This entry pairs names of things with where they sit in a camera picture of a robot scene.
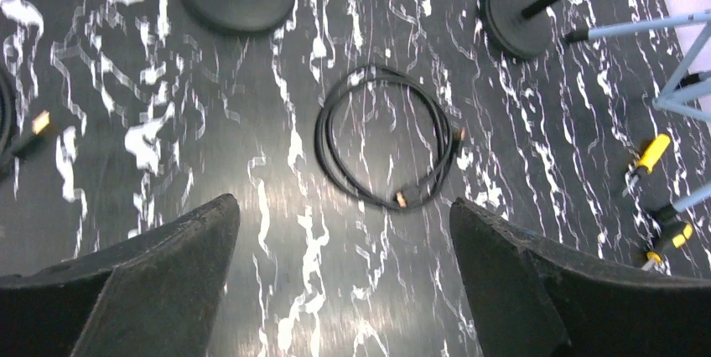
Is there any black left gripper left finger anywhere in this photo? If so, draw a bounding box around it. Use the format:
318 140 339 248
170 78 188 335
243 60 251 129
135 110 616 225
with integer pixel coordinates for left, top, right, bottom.
1 194 240 356

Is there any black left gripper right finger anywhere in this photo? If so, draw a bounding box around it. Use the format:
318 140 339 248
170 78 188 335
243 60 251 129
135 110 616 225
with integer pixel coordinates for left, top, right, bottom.
449 199 710 356

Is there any black yellow screwdriver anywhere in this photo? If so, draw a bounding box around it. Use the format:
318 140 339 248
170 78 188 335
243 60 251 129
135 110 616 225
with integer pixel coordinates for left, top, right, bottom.
641 204 694 272

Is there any light blue music stand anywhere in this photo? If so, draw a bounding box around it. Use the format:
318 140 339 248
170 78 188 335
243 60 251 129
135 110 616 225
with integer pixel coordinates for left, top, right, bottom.
563 8 711 214

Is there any coiled black cable centre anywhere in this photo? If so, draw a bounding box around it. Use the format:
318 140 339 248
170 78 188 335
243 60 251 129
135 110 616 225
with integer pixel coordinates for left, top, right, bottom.
314 65 466 212

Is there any coiled black cable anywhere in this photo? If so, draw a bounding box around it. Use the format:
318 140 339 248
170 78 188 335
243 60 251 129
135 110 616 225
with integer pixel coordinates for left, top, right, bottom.
314 65 466 212
0 68 54 178

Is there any yellow handled screwdriver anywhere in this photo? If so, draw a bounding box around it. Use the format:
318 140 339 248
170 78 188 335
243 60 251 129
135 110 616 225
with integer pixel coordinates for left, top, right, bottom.
622 133 671 196

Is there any coiled black cable left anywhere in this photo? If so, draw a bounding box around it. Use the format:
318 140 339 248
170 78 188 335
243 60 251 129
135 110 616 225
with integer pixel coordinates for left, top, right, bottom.
0 68 54 178

